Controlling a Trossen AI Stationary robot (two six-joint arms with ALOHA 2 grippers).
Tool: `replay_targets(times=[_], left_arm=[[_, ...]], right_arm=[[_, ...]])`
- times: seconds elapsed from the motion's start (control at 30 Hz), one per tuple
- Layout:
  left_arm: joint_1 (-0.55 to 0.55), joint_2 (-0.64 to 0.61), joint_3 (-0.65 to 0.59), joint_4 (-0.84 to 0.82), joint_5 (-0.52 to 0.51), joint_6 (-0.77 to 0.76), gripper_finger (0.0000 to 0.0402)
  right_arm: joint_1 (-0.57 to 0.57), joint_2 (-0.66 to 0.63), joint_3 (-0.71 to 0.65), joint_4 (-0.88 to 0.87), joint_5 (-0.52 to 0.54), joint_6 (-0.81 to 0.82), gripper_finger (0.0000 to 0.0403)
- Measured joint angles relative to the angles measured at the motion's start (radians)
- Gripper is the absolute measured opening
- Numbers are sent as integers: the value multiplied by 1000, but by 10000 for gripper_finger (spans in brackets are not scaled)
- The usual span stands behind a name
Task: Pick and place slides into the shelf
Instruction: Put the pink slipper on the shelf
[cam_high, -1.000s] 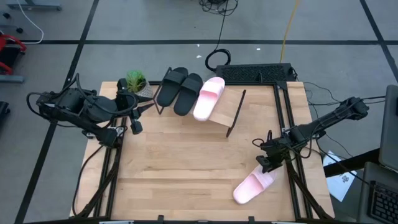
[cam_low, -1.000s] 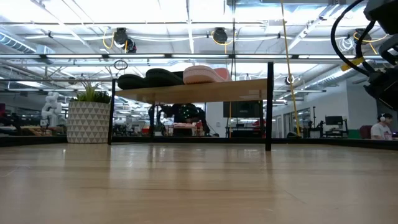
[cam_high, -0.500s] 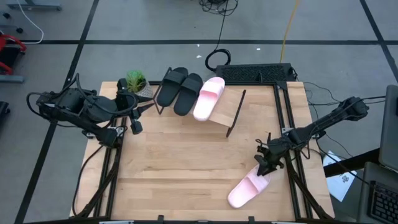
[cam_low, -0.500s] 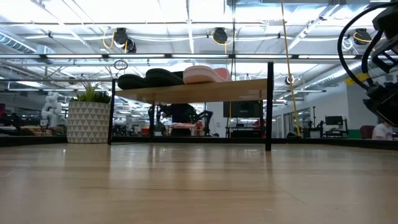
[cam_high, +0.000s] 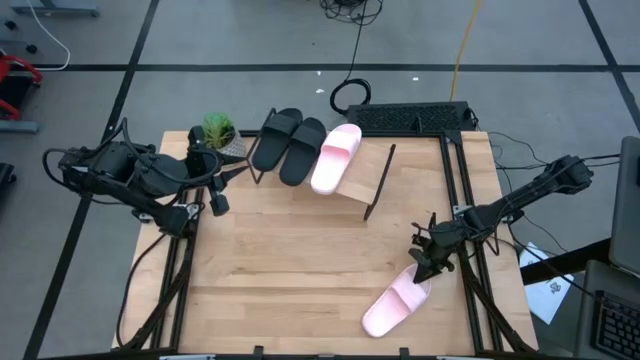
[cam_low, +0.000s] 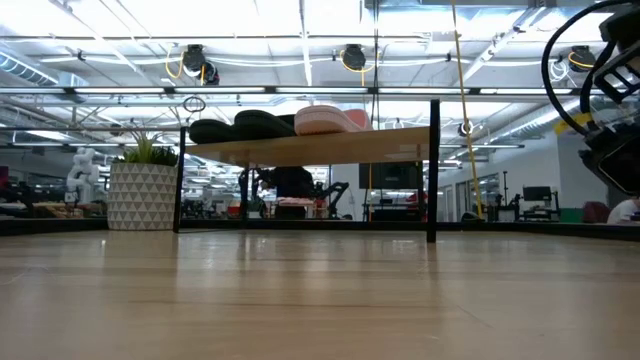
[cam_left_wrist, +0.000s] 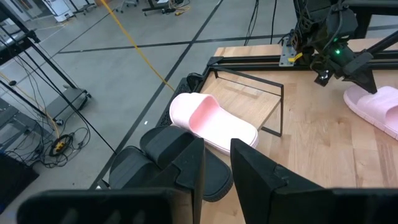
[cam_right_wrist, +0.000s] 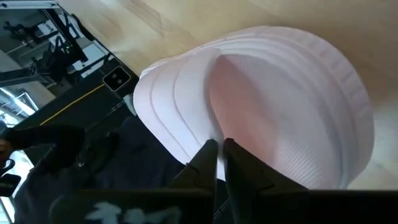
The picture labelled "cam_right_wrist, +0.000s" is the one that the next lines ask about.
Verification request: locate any person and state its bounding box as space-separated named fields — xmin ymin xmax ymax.
xmin=0 ymin=115 xmax=233 ymax=224

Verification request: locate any white-edged table-level camera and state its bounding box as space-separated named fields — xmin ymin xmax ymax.
xmin=102 ymin=66 xmax=132 ymax=93

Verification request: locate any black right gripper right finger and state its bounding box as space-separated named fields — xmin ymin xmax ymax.
xmin=223 ymin=138 xmax=308 ymax=224

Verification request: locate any black metal rig frame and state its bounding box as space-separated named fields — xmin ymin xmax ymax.
xmin=14 ymin=58 xmax=142 ymax=158

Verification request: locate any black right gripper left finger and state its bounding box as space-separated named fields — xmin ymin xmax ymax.
xmin=167 ymin=139 xmax=220 ymax=193

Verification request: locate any black background equipment stand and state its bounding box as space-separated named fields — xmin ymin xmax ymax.
xmin=0 ymin=7 xmax=105 ymax=91

